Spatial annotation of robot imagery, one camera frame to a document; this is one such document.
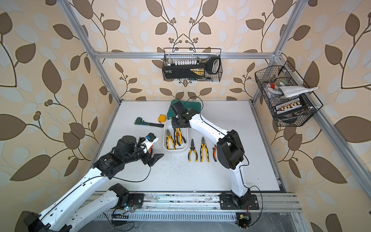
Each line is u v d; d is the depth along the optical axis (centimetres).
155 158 66
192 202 75
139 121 107
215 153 91
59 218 40
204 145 94
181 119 65
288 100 69
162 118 108
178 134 91
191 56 91
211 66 87
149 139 63
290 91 63
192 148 93
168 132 100
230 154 53
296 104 66
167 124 102
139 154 63
